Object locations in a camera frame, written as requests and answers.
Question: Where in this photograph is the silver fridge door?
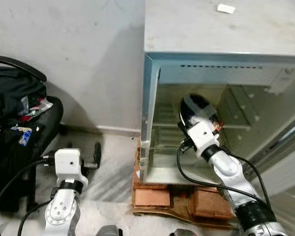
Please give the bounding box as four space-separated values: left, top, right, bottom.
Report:
245 112 295 198

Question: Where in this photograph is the small blue packet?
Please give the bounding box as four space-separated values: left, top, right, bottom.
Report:
18 128 33 147

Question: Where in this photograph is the grey right robot leg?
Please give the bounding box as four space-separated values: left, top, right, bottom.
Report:
169 228 200 236

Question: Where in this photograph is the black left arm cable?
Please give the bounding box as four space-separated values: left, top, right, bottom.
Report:
0 155 57 236

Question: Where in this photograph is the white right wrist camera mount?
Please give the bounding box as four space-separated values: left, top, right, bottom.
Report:
186 121 221 158

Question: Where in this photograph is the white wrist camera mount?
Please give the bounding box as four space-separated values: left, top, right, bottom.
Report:
186 121 221 158
55 148 89 187

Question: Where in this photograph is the small white flat object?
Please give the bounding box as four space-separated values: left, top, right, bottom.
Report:
216 3 237 14

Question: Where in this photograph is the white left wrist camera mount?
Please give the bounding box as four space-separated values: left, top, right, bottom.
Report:
55 148 89 187

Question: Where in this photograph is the orange brick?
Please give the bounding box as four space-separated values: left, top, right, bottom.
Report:
191 189 235 220
132 186 171 208

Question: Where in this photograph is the black office chair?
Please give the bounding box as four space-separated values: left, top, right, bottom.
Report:
0 55 65 213

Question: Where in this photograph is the grey left robot leg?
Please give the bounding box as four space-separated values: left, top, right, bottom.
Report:
95 224 124 236

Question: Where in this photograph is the brown wooden base board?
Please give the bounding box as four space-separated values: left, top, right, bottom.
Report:
130 142 237 228

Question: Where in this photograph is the grey robot leg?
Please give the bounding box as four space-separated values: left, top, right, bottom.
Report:
169 228 200 236
95 224 124 236

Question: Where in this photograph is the red and clear packet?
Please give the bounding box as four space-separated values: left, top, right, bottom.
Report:
19 95 54 122

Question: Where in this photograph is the silver mini fridge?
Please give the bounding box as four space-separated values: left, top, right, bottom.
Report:
140 0 295 186

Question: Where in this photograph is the black fabric bag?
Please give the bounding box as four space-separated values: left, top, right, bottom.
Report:
0 65 48 124

